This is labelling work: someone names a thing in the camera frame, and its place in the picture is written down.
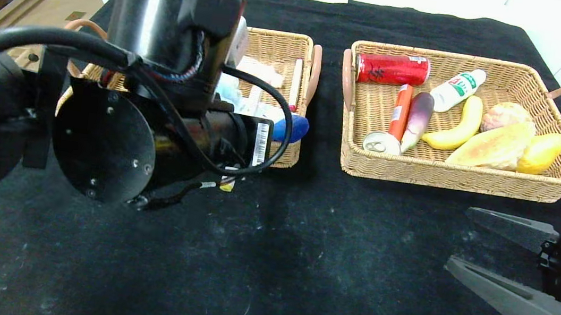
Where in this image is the purple eggplant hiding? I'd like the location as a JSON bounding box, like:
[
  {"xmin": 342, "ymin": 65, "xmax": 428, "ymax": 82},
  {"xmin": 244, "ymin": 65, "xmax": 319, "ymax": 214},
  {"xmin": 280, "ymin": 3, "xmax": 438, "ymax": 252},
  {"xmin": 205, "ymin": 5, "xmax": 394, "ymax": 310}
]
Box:
[{"xmin": 400, "ymin": 90, "xmax": 437, "ymax": 156}]

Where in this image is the orange sausage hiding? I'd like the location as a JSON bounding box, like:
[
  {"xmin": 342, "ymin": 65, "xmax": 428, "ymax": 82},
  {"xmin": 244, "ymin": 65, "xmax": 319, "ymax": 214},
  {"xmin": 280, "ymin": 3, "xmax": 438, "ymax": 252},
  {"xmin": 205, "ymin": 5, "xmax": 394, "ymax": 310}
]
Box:
[{"xmin": 387, "ymin": 83, "xmax": 414, "ymax": 144}]

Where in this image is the white bottle with blue cap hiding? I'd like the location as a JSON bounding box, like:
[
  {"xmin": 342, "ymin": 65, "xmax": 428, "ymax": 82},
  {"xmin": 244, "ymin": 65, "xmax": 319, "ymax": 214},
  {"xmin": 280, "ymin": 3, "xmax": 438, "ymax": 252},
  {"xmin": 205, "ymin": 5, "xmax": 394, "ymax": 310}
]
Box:
[{"xmin": 237, "ymin": 97, "xmax": 313, "ymax": 146}]

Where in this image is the white marker with yellow cap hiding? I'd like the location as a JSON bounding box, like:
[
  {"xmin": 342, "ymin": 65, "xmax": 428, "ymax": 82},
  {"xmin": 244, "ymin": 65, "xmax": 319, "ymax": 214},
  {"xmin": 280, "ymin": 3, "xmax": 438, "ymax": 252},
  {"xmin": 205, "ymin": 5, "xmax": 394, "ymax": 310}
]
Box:
[{"xmin": 219, "ymin": 164, "xmax": 238, "ymax": 193}]

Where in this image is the light blue bath pouf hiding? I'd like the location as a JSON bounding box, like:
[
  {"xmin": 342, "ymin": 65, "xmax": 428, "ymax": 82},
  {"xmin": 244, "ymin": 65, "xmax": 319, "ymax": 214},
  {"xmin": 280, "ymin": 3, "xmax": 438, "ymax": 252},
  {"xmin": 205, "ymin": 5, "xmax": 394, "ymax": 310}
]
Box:
[{"xmin": 213, "ymin": 71, "xmax": 245, "ymax": 112}]

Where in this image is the rectangular wicker basket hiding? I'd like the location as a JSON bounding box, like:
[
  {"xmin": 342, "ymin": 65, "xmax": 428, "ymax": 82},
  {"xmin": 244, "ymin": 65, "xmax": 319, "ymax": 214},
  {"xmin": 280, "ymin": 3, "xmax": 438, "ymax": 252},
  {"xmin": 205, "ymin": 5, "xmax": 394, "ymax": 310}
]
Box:
[
  {"xmin": 328, "ymin": 38, "xmax": 561, "ymax": 206},
  {"xmin": 50, "ymin": 5, "xmax": 325, "ymax": 173}
]

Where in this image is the yellow mango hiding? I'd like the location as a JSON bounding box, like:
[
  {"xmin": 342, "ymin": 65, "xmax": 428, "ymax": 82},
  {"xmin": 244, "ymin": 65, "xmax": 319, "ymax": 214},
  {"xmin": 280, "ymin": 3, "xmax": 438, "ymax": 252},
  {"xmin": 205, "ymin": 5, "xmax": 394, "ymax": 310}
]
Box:
[{"xmin": 515, "ymin": 129, "xmax": 561, "ymax": 179}]

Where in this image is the long bread loaf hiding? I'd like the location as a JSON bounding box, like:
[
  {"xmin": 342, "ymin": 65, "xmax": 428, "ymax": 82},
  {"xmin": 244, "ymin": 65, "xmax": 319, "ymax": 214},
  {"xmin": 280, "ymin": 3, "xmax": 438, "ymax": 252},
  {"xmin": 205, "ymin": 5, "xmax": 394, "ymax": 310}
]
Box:
[{"xmin": 445, "ymin": 113, "xmax": 537, "ymax": 174}]

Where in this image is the yellow banana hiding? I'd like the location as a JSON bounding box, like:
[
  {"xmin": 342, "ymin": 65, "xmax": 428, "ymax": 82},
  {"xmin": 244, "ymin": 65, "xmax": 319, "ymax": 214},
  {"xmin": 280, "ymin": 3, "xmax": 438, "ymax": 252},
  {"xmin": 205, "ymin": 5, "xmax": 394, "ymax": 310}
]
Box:
[{"xmin": 421, "ymin": 90, "xmax": 485, "ymax": 155}]

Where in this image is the round bread roll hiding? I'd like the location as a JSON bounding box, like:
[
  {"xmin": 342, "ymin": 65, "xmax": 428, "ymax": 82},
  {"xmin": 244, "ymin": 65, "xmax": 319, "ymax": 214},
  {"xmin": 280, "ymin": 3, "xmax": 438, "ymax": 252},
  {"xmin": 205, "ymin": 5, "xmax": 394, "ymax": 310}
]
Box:
[{"xmin": 479, "ymin": 99, "xmax": 533, "ymax": 139}]

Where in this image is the silver tin can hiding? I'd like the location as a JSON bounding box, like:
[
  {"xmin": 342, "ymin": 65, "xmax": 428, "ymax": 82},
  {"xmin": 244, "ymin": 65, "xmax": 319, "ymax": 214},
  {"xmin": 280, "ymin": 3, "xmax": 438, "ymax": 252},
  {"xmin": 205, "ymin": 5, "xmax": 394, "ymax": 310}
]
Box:
[{"xmin": 361, "ymin": 129, "xmax": 403, "ymax": 157}]

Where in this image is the white bottle with green label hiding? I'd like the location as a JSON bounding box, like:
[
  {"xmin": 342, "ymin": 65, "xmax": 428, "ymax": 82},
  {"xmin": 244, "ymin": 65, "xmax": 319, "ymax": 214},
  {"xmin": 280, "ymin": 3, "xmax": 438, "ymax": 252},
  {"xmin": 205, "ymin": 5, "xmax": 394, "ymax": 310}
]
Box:
[{"xmin": 428, "ymin": 64, "xmax": 487, "ymax": 117}]

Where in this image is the black tablecloth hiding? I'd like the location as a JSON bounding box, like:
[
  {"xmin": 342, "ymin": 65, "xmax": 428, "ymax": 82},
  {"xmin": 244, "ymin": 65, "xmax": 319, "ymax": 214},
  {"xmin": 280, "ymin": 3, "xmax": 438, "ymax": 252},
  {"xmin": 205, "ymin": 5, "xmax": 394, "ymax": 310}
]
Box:
[{"xmin": 0, "ymin": 0, "xmax": 561, "ymax": 315}]

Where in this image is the red drink can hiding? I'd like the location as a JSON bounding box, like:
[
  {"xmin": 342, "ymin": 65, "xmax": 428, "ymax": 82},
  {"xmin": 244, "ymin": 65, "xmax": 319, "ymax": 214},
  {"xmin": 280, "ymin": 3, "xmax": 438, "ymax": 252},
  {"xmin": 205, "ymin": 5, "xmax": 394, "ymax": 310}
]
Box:
[{"xmin": 354, "ymin": 50, "xmax": 431, "ymax": 91}]

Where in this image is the white pen with red tip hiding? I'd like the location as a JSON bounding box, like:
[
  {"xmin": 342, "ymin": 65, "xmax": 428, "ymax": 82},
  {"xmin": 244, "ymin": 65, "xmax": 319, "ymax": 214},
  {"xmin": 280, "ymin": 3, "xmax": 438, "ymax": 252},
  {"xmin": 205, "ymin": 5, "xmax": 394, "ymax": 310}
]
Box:
[{"xmin": 287, "ymin": 58, "xmax": 304, "ymax": 113}]

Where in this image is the small pink bottle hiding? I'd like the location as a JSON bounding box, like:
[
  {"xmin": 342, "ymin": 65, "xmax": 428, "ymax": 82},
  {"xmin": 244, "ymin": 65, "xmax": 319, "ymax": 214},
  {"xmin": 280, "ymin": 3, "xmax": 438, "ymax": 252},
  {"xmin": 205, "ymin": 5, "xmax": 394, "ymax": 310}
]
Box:
[{"xmin": 236, "ymin": 55, "xmax": 286, "ymax": 89}]

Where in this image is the thick black camera cable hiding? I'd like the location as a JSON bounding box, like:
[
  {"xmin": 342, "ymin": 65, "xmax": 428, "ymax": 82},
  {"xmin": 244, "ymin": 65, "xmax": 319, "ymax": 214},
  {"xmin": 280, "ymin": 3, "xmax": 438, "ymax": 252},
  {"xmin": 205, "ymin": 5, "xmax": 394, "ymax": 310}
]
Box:
[{"xmin": 0, "ymin": 21, "xmax": 302, "ymax": 262}]

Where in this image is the black cable with white tag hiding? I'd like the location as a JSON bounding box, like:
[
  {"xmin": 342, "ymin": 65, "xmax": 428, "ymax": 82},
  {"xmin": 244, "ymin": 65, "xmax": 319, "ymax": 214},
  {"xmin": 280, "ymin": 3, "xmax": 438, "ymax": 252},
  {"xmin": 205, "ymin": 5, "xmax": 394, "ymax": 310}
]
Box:
[{"xmin": 138, "ymin": 173, "xmax": 219, "ymax": 219}]

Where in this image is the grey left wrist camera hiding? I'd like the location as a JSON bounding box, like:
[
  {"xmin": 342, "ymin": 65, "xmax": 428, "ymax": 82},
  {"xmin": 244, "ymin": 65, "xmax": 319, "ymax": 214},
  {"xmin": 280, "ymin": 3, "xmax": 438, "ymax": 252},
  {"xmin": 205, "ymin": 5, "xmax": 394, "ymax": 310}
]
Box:
[{"xmin": 226, "ymin": 14, "xmax": 253, "ymax": 71}]

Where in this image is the black braided cable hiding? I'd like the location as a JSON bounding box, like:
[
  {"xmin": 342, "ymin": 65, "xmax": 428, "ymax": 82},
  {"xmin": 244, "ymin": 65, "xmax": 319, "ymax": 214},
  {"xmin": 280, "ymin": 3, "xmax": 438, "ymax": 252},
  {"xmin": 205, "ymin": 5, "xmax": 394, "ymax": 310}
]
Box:
[{"xmin": 151, "ymin": 25, "xmax": 208, "ymax": 87}]

